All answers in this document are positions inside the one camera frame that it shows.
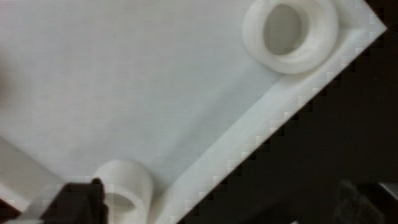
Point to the white square tabletop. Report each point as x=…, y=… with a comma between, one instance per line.
x=149, y=85

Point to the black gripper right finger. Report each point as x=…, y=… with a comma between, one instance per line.
x=366, y=203

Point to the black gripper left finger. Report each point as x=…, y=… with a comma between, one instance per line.
x=78, y=207

